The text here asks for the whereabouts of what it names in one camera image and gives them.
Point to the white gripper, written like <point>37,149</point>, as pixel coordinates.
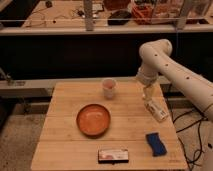
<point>148,92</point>

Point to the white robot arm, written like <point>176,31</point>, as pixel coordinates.
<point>156,59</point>

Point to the white plastic bottle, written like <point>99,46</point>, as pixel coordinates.
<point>157,111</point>

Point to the translucent plastic cup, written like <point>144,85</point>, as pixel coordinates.
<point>108,87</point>

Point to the blue sponge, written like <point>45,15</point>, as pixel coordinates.
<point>157,146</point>

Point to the orange round bowl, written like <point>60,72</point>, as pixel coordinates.
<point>93,119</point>

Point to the black white rectangular box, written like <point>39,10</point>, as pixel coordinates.
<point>113,156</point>

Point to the orange basket on bench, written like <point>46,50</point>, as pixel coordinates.
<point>142,15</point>

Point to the black cloth on bench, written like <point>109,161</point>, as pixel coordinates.
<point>119,17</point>

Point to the grey metal post right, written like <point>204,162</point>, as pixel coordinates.
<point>185,9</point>

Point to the grey metal post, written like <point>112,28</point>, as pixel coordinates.
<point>185,9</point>
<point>88,14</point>

